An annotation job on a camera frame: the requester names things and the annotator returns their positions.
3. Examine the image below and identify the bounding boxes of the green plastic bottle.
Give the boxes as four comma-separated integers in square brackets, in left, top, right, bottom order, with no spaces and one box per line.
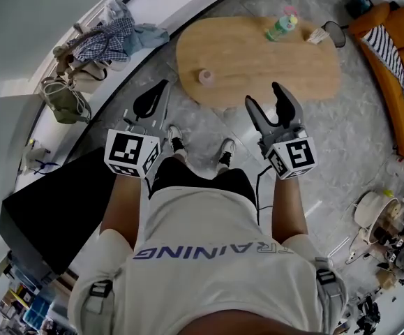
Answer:
[264,6,299,43]

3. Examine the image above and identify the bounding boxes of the black wire basket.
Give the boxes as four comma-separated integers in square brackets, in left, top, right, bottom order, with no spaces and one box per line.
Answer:
[322,20,347,49]

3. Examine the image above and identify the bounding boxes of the pink cup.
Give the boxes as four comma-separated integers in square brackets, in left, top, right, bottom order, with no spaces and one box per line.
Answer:
[197,68,216,86]

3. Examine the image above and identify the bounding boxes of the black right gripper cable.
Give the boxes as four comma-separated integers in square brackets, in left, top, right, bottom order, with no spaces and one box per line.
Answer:
[255,164,274,223]

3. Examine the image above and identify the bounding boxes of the blue denim cloth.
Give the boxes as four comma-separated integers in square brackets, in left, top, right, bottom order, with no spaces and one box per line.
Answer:
[123,22,171,57]

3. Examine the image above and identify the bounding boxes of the olive green bag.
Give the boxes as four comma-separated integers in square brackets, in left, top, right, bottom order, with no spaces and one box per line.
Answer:
[40,77,92,125]

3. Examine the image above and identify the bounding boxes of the person's right white shoe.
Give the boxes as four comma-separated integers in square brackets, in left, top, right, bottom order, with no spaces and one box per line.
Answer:
[218,137,238,168]

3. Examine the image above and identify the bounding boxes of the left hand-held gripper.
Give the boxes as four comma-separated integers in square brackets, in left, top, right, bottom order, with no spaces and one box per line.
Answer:
[103,79,172,180]

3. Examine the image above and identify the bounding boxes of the white round fan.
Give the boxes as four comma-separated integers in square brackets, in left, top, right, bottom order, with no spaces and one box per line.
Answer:
[354,190,404,239]

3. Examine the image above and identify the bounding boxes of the person's black shorts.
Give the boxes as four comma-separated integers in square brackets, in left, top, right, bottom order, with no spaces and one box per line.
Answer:
[150,156,258,211]

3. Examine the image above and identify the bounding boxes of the person's right forearm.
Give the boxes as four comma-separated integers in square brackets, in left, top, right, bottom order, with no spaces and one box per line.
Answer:
[270,175,309,244]

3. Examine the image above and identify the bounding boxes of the white plastic bag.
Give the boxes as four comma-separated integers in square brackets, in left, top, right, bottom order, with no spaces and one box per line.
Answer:
[21,139,61,176]

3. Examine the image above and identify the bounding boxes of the black television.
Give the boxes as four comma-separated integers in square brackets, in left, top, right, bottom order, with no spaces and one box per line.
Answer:
[0,151,158,276]

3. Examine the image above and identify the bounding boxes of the person's white t-shirt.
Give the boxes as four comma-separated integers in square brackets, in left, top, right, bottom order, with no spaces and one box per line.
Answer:
[67,188,349,335]

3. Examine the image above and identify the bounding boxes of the grey harness strap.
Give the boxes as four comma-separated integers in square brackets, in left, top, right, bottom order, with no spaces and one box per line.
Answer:
[314,256,348,327]
[84,278,114,318]

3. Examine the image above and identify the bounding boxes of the black and white striped blanket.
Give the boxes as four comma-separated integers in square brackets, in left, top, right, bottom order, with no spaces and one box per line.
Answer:
[361,25,404,129]

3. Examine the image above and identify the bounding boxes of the wooden coffee table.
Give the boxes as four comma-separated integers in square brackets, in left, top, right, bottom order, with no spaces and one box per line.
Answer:
[176,15,343,110]

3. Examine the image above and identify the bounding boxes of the checkered cloth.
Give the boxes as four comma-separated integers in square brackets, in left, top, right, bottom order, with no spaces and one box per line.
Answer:
[71,15,137,63]

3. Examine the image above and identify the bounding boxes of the person's left white shoe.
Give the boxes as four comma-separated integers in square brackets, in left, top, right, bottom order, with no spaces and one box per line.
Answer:
[167,124,186,154]

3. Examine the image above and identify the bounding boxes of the teal item on black box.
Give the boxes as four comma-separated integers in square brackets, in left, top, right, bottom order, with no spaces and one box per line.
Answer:
[347,0,375,18]

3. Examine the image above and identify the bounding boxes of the orange sofa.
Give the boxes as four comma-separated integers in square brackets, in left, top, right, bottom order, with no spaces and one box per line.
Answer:
[347,1,404,162]

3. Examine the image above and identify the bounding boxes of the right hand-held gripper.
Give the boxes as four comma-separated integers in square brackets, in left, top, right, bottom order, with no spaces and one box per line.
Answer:
[245,81,318,181]

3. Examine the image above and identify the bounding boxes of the white tote bag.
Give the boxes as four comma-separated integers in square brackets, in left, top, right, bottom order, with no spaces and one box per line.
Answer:
[67,56,109,94]

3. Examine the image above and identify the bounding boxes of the person's left forearm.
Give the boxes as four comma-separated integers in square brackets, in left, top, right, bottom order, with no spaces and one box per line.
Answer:
[99,172,144,255]

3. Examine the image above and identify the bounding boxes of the small white striped packet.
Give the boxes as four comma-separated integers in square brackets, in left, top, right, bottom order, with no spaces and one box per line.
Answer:
[306,27,329,46]

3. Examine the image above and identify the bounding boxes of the person's white shoe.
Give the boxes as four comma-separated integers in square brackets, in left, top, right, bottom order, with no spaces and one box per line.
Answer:
[218,137,238,168]
[167,124,186,154]

